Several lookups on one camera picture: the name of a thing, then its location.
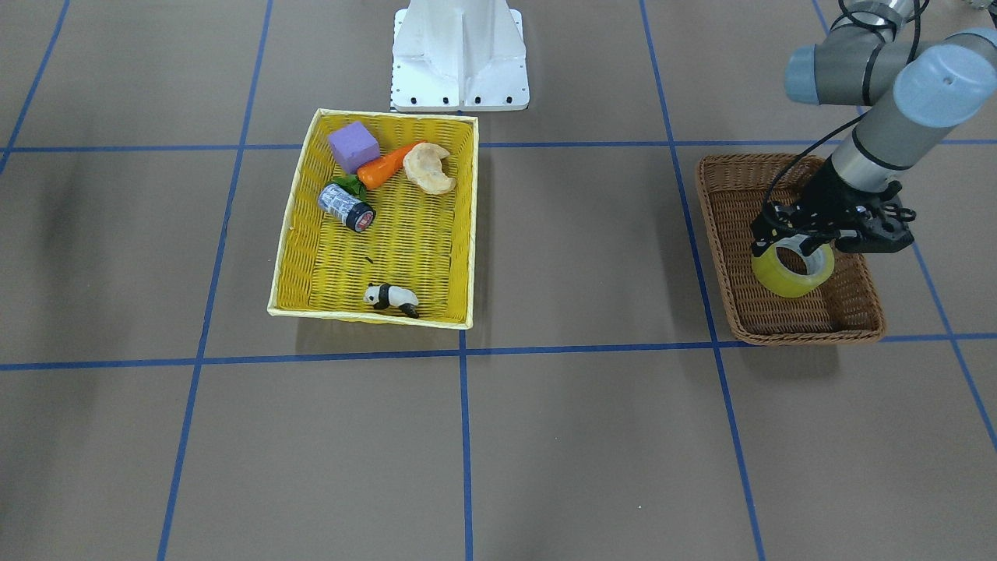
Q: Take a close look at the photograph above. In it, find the small dark bottle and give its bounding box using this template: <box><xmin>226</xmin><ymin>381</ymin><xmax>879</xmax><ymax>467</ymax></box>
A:
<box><xmin>317</xmin><ymin>182</ymin><xmax>376</xmax><ymax>233</ymax></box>

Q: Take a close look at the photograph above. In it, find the toy panda figure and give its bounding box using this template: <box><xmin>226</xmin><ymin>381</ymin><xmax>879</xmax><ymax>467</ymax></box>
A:
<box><xmin>362</xmin><ymin>283</ymin><xmax>420</xmax><ymax>319</ymax></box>

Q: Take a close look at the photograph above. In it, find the purple foam cube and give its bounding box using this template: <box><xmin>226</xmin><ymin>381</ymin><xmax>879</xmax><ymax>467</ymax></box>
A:
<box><xmin>326</xmin><ymin>122</ymin><xmax>381</xmax><ymax>175</ymax></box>

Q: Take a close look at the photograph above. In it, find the orange toy carrot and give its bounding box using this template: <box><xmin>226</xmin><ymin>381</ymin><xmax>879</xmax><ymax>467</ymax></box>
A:
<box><xmin>356</xmin><ymin>141</ymin><xmax>424</xmax><ymax>191</ymax></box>

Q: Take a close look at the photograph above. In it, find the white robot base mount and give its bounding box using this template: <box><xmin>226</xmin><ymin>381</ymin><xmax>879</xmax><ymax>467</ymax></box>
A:
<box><xmin>389</xmin><ymin>1</ymin><xmax>530</xmax><ymax>113</ymax></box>

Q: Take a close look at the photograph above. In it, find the yellow tape roll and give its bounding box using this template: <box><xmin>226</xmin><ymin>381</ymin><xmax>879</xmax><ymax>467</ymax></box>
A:
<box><xmin>751</xmin><ymin>235</ymin><xmax>836</xmax><ymax>298</ymax></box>

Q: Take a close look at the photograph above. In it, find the brown wicker basket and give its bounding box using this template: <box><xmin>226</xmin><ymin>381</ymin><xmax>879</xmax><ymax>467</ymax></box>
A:
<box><xmin>696</xmin><ymin>153</ymin><xmax>886</xmax><ymax>347</ymax></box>

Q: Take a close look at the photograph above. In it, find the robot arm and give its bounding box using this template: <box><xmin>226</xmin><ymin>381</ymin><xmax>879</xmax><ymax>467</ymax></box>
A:
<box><xmin>751</xmin><ymin>1</ymin><xmax>996</xmax><ymax>258</ymax></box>

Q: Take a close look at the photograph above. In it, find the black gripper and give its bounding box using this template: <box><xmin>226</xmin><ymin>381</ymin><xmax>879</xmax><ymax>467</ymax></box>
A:
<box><xmin>750</xmin><ymin>157</ymin><xmax>918</xmax><ymax>258</ymax></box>

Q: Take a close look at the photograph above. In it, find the yellow plastic basket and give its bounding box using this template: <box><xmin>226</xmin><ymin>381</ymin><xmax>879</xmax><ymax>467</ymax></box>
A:
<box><xmin>267</xmin><ymin>108</ymin><xmax>478</xmax><ymax>330</ymax></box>

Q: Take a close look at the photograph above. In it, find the beige toy croissant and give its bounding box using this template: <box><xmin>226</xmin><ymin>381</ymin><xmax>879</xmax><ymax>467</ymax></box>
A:
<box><xmin>402</xmin><ymin>142</ymin><xmax>457</xmax><ymax>196</ymax></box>

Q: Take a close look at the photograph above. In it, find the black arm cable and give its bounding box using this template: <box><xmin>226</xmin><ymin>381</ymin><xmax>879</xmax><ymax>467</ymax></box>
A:
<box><xmin>762</xmin><ymin>0</ymin><xmax>932</xmax><ymax>205</ymax></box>

